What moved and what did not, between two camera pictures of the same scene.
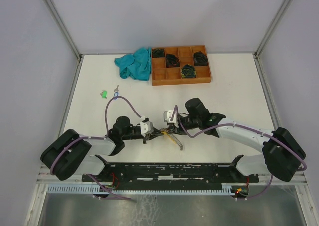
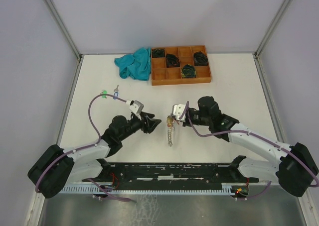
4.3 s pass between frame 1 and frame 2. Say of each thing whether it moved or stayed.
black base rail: stayed
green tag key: stayed
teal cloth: stayed
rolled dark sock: stayed
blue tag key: stayed
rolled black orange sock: stayed
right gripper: moved
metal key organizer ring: moved
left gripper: moved
